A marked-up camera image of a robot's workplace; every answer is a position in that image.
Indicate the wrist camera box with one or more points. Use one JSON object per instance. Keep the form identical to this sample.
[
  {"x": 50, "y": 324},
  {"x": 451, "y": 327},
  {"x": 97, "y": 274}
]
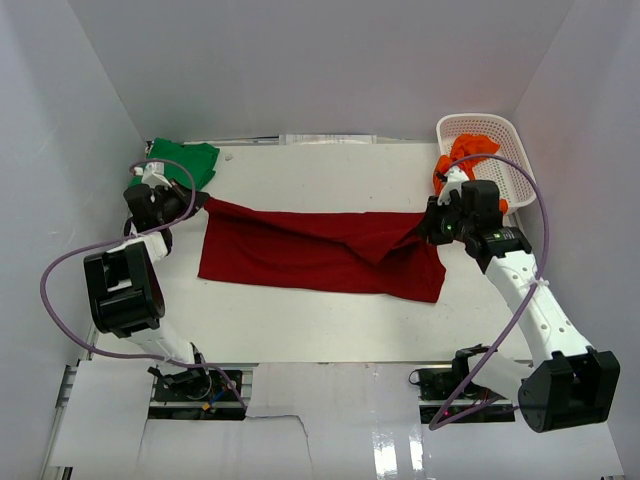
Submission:
[
  {"x": 152, "y": 175},
  {"x": 445, "y": 183}
]

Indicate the green folded t-shirt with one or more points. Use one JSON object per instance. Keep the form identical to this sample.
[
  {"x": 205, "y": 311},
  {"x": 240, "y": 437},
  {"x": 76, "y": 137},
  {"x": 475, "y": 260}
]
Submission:
[{"x": 198, "y": 159}]

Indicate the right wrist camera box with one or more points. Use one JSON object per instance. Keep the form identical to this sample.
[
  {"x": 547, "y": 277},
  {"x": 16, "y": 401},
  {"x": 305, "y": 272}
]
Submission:
[{"x": 445, "y": 183}]

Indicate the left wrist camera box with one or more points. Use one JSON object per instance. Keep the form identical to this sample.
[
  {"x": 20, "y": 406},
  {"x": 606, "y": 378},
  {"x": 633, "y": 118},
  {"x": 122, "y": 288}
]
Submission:
[{"x": 152, "y": 175}]

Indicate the red t-shirt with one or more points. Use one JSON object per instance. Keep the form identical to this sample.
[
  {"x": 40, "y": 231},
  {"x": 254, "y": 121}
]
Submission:
[{"x": 357, "y": 253}]

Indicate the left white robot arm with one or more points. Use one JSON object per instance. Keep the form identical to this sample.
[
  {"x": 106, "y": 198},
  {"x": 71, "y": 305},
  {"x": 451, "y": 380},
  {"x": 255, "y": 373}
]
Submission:
[{"x": 124, "y": 293}]

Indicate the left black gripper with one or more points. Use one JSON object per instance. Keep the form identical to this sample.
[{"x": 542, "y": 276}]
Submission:
[{"x": 184, "y": 196}]

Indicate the orange crumpled t-shirt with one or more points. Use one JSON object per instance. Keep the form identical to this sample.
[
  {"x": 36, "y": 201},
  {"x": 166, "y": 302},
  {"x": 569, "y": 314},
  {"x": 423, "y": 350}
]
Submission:
[{"x": 463, "y": 146}]

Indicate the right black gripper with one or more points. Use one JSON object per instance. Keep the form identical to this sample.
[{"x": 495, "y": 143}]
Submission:
[{"x": 427, "y": 228}]

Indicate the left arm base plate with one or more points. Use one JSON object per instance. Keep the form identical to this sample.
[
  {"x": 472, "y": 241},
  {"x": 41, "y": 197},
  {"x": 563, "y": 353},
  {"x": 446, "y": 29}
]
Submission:
[{"x": 214, "y": 400}]

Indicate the white paper sheet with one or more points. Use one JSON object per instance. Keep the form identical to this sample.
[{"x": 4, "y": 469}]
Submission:
[{"x": 327, "y": 139}]

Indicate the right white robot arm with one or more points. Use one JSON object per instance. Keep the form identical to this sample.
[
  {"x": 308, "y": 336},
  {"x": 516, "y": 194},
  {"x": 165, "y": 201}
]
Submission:
[{"x": 569, "y": 382}]

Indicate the white perforated plastic basket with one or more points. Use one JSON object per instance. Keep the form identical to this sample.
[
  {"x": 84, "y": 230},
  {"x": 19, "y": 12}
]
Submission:
[{"x": 513, "y": 186}]

